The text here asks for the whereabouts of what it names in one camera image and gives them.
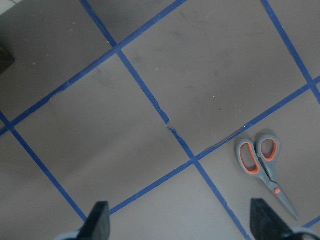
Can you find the grey orange handled scissors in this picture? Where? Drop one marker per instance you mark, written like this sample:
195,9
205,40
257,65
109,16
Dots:
264,166

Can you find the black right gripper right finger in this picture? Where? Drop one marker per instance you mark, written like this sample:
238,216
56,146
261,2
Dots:
265,224

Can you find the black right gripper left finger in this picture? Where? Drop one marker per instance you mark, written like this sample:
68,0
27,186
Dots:
97,225

